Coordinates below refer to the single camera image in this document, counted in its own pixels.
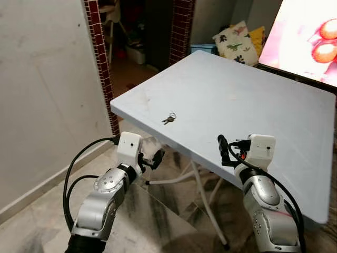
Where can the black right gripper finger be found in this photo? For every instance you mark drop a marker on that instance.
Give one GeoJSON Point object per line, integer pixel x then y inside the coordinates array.
{"type": "Point", "coordinates": [224, 150]}

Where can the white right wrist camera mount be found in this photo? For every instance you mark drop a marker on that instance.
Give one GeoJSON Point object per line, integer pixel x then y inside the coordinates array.
{"type": "Point", "coordinates": [261, 150]}

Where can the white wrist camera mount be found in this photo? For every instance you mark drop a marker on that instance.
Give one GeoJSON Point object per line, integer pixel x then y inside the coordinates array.
{"type": "Point", "coordinates": [129, 145]}
{"type": "Point", "coordinates": [261, 150]}

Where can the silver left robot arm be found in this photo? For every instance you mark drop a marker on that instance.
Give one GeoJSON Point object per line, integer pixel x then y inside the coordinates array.
{"type": "Point", "coordinates": [100, 203]}

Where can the light blue folding table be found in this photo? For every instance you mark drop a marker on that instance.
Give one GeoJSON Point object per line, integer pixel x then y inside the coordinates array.
{"type": "Point", "coordinates": [237, 100]}

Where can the light blue box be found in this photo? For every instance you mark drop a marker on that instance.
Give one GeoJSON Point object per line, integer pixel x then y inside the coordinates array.
{"type": "Point", "coordinates": [202, 48]}

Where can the white plastic container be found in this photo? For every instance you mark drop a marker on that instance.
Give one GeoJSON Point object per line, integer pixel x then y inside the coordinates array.
{"type": "Point", "coordinates": [137, 52]}

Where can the large flat television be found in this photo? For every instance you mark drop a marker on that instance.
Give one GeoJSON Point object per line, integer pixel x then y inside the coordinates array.
{"type": "Point", "coordinates": [295, 37]}

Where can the white dinosaur print pillow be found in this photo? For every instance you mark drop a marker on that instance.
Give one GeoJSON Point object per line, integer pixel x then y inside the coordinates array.
{"type": "Point", "coordinates": [234, 45]}

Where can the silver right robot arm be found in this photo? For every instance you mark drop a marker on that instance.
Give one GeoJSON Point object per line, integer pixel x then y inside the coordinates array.
{"type": "Point", "coordinates": [266, 205]}

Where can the white high chair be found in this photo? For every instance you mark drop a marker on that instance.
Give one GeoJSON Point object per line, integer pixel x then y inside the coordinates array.
{"type": "Point", "coordinates": [112, 16]}

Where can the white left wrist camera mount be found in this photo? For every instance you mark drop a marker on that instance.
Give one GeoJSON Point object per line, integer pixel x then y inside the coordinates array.
{"type": "Point", "coordinates": [129, 145]}

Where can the yellow pillow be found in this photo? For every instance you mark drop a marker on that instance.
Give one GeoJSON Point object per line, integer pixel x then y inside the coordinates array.
{"type": "Point", "coordinates": [258, 38]}

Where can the red tiled door jamb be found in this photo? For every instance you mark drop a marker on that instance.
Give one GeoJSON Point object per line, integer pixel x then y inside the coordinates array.
{"type": "Point", "coordinates": [181, 31]}
{"type": "Point", "coordinates": [102, 68]}

